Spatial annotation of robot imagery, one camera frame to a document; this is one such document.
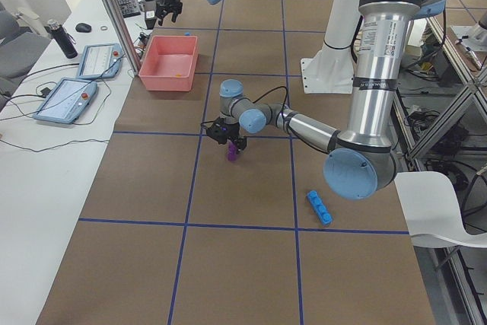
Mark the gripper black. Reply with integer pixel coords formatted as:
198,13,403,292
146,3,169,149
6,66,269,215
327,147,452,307
155,0,183,26
227,126,247,151

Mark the purple block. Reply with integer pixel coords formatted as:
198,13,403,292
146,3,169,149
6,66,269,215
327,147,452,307
227,143,239,161

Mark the pink plastic box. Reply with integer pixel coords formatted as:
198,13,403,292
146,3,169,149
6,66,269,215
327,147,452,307
138,35,199,92

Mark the black keyboard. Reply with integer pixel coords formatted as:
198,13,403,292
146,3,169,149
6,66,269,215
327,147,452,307
116,0,141,18

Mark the far teach pendant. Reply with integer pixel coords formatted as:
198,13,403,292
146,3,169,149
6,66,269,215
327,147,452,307
76,43,123,80

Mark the teach pendant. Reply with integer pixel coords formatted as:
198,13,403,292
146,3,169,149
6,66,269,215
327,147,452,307
33,78,98,124
76,43,123,80

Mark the black computer mouse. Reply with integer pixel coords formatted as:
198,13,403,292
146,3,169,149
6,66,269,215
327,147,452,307
75,22,92,33

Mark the black water bottle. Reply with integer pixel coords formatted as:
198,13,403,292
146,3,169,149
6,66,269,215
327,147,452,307
47,19,78,59

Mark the long blue block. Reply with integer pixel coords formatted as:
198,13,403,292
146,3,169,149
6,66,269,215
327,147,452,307
307,190,333,225

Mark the near teach pendant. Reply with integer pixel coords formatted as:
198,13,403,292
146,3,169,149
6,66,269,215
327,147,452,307
33,78,98,124

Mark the white chair seat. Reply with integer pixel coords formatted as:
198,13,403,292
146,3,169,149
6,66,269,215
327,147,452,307
394,171,486,249

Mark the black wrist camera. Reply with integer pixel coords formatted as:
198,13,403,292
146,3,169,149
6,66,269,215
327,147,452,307
205,117,228,145

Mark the aluminium frame post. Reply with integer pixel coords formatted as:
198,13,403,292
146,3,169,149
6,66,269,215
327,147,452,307
102,0,142,75

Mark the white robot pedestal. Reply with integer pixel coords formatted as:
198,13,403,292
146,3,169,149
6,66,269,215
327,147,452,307
301,0,361,94

